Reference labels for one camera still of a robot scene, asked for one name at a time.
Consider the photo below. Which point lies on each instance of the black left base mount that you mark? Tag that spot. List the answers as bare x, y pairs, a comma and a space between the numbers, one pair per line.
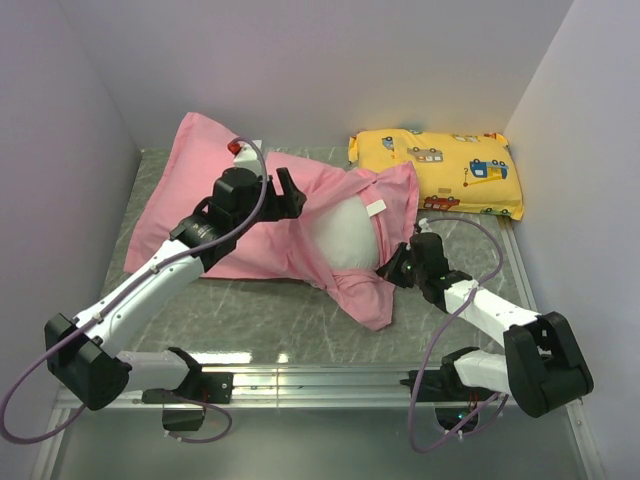
182, 409

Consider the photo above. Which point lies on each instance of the yellow cartoon car pillow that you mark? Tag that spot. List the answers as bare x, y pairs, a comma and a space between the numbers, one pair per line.
456, 172

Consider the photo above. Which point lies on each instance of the white pillow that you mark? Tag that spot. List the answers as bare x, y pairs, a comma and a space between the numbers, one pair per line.
345, 235

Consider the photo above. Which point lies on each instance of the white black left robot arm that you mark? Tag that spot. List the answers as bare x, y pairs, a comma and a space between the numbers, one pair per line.
90, 358

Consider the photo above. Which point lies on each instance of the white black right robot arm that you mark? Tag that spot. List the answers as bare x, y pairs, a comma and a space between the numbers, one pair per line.
541, 366

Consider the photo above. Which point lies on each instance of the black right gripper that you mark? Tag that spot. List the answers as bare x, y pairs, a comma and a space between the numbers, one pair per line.
391, 270

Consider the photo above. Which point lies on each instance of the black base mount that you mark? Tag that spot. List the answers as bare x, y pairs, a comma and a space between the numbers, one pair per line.
182, 409
444, 385

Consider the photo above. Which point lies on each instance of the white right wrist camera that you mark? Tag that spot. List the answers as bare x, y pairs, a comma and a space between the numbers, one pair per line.
422, 226

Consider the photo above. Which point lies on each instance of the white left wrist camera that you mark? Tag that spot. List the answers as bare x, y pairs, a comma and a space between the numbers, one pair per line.
245, 156

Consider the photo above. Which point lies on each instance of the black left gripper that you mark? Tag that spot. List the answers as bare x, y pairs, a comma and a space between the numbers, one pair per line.
287, 206

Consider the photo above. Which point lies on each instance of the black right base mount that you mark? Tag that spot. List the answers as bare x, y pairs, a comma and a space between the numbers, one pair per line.
444, 385

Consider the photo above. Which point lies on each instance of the aluminium mounting rail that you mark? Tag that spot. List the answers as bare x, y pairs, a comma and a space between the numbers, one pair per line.
336, 422

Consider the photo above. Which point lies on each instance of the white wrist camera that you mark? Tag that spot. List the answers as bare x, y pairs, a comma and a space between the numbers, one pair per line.
245, 156
422, 226

